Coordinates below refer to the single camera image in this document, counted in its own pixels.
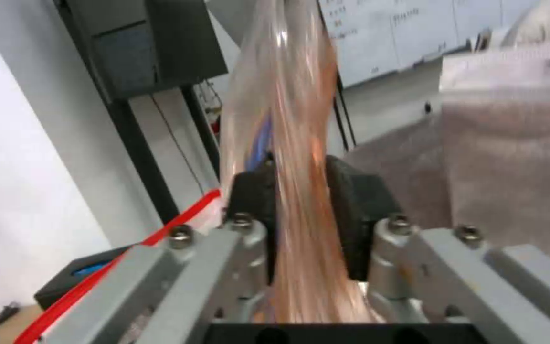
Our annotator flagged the dark grey wall cabinet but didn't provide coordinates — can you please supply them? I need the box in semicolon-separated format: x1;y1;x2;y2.
57;0;231;105

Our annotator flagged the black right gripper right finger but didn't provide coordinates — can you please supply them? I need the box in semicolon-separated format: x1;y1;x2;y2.
325;155;550;344

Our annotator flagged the small black box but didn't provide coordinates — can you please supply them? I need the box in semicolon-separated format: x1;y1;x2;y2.
33;246;135;313

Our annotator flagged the thin black hanging cable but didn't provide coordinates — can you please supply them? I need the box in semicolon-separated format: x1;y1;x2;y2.
148;94;209;191

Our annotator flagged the clear pinkish plastic wrapper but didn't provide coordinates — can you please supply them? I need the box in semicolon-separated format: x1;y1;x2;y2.
219;0;387;325

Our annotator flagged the black upright stand post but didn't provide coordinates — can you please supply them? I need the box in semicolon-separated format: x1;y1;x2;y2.
106;94;186;230

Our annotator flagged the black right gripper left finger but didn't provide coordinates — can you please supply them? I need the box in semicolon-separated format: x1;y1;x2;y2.
41;151;278;344

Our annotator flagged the white board with writing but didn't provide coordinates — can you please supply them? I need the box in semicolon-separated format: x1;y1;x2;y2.
316;0;546;91

